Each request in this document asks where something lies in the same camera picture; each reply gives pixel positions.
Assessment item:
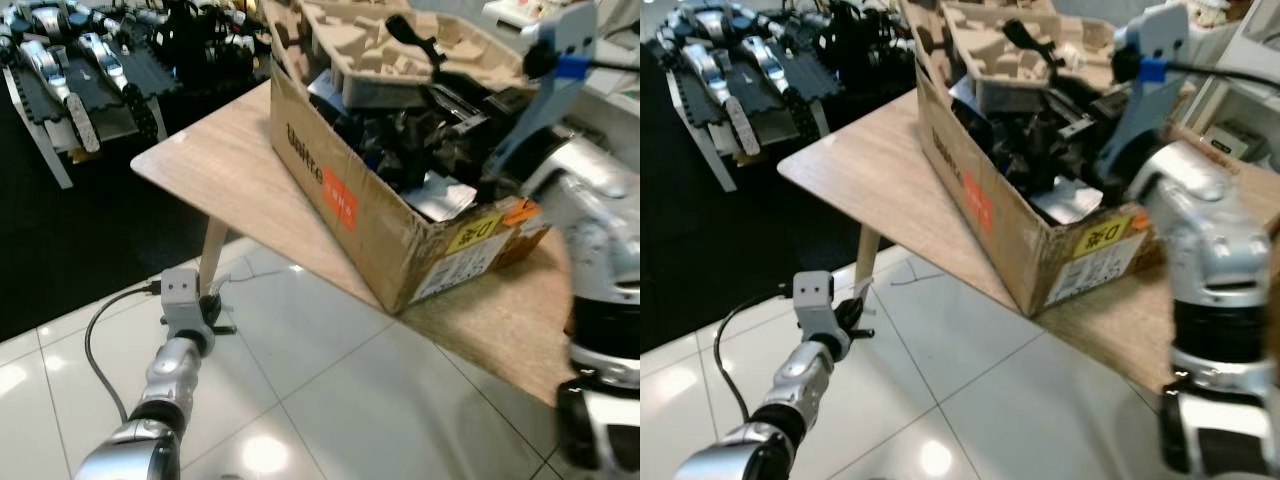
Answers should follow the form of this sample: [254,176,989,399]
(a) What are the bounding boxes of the light wooden table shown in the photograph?
[130,80,641,407]
[778,88,1280,397]

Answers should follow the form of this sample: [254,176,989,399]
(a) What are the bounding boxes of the black equipment pile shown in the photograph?
[814,0,923,93]
[158,0,273,89]

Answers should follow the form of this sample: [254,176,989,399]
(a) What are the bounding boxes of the silver foil bag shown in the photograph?
[404,174,478,223]
[1029,184,1107,228]

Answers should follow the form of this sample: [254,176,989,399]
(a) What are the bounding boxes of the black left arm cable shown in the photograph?
[84,282,166,423]
[712,284,801,427]

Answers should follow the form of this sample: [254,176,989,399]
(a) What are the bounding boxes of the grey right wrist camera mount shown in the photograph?
[1094,4,1192,193]
[486,0,602,187]

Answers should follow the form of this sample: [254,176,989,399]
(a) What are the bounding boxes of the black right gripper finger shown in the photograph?
[385,14,529,90]
[1003,18,1121,96]

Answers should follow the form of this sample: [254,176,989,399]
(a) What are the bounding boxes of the beige moulded pulp tray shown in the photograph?
[938,0,1133,113]
[298,0,533,109]

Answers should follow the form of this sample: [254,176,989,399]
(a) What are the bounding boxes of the white stand frame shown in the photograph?
[664,70,793,193]
[0,68,153,191]

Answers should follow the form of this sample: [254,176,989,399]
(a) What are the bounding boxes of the silver robot parts on foam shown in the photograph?
[0,0,181,153]
[648,0,833,153]

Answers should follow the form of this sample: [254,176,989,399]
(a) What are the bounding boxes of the large brown cardboard box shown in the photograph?
[898,0,1169,320]
[262,0,553,317]

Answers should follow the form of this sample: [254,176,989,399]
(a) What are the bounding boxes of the black crumpled plastic trash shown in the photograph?
[338,98,503,193]
[984,104,1113,198]

